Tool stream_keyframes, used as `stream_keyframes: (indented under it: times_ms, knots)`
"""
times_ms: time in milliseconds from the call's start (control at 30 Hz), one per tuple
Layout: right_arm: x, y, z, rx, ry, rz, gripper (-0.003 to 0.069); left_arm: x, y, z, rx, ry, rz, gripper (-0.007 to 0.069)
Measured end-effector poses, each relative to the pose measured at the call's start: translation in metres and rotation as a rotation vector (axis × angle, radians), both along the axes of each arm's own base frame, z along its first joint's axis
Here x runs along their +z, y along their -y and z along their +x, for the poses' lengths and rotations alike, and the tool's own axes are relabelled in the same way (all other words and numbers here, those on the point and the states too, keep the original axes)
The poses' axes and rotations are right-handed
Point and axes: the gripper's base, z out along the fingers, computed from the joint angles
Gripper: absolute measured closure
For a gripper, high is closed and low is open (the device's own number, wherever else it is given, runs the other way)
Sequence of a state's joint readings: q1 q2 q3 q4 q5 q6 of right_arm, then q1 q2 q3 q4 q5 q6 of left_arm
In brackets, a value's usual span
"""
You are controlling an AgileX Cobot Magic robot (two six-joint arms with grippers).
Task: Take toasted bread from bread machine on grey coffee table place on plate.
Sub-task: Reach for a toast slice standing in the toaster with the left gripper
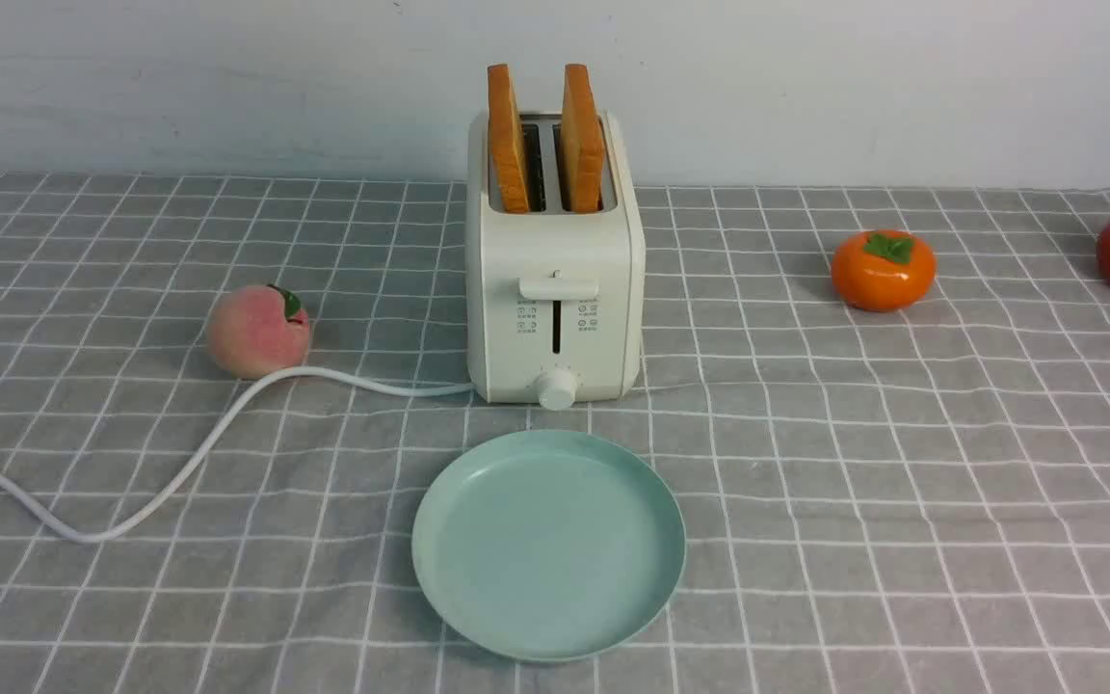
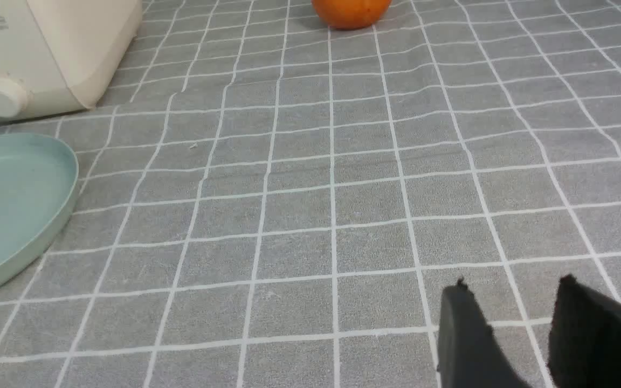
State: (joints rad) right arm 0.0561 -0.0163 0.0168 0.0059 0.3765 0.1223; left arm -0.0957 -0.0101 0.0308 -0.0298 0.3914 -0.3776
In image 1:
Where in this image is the toast slice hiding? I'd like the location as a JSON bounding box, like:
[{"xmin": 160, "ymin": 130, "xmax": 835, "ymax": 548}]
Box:
[
  {"xmin": 561, "ymin": 66, "xmax": 605, "ymax": 214},
  {"xmin": 488, "ymin": 66, "xmax": 529, "ymax": 214}
]

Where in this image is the white two-slot toaster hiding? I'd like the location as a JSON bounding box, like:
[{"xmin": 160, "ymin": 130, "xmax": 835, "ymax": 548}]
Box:
[{"xmin": 465, "ymin": 113, "xmax": 647, "ymax": 410}]

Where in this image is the light green round plate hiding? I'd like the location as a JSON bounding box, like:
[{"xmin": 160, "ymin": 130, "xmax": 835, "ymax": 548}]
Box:
[{"xmin": 410, "ymin": 430, "xmax": 687, "ymax": 663}]

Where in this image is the pink peach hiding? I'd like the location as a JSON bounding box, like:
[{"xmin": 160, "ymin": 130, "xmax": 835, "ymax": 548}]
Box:
[{"xmin": 204, "ymin": 282, "xmax": 314, "ymax": 381}]

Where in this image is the orange persimmon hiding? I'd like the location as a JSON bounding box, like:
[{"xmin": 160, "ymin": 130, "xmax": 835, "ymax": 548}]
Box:
[{"xmin": 830, "ymin": 229, "xmax": 937, "ymax": 312}]

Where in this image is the grey checked tablecloth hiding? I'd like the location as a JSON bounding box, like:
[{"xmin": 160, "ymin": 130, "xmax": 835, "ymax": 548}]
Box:
[{"xmin": 0, "ymin": 173, "xmax": 1110, "ymax": 693}]

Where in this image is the white power cable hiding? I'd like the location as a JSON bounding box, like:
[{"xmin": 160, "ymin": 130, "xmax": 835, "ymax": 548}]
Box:
[{"xmin": 0, "ymin": 365, "xmax": 475, "ymax": 544}]

